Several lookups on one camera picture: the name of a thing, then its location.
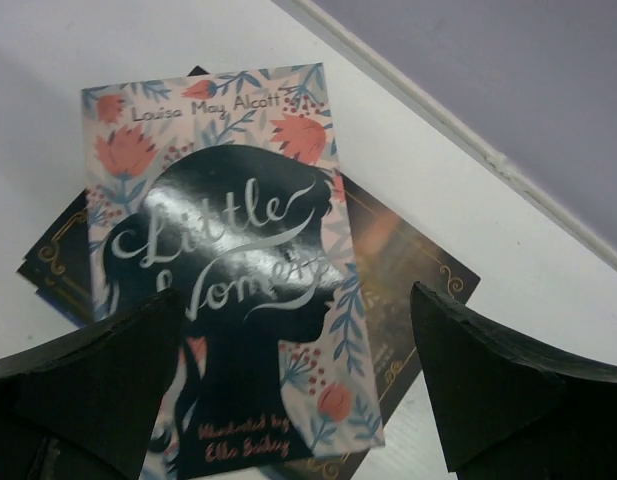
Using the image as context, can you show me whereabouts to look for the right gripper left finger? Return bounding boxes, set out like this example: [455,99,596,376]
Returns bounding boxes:
[0,290,183,479]

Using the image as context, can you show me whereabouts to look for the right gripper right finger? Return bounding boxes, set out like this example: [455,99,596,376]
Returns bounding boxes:
[410,282,617,479]

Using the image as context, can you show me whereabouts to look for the A Tale of Two Cities book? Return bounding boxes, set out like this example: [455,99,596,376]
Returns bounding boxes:
[15,64,482,480]

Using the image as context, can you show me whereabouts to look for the Little Women floral book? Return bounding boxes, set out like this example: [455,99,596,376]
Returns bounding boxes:
[80,62,385,480]

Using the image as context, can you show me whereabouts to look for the Three Days to See book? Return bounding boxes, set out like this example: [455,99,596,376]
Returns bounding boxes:
[36,283,94,328]

